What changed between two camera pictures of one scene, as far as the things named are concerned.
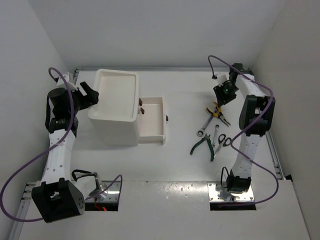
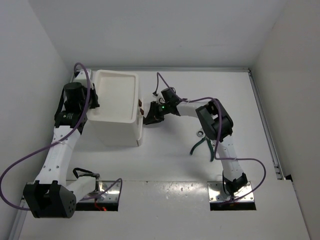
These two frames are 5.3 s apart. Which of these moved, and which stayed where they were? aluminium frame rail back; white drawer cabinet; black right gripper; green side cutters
Moved: black right gripper
Stayed: white drawer cabinet; aluminium frame rail back; green side cutters
